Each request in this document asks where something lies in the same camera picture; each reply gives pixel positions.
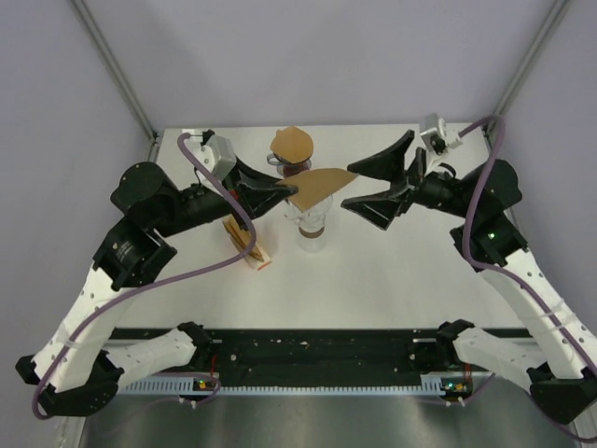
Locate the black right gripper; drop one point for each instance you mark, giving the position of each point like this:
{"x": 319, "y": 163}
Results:
{"x": 382, "y": 207}

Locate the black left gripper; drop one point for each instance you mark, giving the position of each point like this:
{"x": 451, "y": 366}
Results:
{"x": 253, "y": 191}

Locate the brown paper coffee filter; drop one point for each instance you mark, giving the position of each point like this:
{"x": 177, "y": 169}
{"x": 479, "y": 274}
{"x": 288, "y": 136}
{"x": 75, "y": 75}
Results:
{"x": 292, "y": 144}

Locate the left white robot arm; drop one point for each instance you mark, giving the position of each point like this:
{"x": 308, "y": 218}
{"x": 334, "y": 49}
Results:
{"x": 75, "y": 374}

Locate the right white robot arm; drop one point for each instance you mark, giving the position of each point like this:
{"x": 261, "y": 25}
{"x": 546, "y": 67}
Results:
{"x": 561, "y": 376}

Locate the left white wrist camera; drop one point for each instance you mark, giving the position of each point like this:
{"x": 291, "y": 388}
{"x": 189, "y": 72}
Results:
{"x": 216, "y": 154}

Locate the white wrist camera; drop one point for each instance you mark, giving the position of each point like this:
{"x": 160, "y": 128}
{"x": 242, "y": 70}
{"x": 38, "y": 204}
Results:
{"x": 438, "y": 135}
{"x": 216, "y": 154}

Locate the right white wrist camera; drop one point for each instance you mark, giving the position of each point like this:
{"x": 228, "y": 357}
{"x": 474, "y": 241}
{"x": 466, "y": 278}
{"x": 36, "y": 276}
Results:
{"x": 438, "y": 135}

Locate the aluminium frame rail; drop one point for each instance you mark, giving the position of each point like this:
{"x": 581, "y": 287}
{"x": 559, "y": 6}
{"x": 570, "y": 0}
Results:
{"x": 112, "y": 67}

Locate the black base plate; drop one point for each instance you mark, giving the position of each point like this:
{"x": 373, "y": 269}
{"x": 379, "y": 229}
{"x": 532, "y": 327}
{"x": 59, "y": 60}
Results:
{"x": 316, "y": 357}

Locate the grey cable duct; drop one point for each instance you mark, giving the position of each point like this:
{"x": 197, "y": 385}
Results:
{"x": 425, "y": 386}

